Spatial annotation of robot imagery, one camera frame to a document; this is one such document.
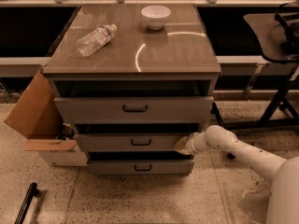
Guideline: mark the grey drawer cabinet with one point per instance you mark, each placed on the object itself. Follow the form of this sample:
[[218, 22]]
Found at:
[[176, 61]]

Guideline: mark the grey drawer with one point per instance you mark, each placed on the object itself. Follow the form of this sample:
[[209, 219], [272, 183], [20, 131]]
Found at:
[[140, 163], [134, 110], [131, 137]]

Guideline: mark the white ceramic bowl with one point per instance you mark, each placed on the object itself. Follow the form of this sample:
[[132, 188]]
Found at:
[[155, 16]]

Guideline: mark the black bar lower left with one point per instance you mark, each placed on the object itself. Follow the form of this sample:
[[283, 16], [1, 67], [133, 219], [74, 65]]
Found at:
[[30, 194]]

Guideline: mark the clear plastic water bottle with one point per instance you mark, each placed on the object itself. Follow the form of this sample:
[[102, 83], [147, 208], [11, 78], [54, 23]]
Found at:
[[92, 42]]

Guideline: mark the grey bottom drawer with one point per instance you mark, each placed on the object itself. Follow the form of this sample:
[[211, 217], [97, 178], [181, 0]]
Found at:
[[140, 163]]

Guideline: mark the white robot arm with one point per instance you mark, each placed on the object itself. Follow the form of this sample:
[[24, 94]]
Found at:
[[282, 174]]

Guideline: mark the yellow-tipped white gripper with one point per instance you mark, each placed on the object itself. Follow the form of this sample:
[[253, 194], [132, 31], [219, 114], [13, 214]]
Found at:
[[193, 143]]

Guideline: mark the brown cardboard box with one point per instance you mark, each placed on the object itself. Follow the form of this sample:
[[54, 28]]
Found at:
[[36, 117]]

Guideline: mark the grey top drawer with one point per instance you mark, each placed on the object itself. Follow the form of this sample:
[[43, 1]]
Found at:
[[134, 110]]

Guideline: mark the black side table stand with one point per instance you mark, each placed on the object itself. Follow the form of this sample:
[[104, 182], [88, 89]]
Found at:
[[278, 43]]

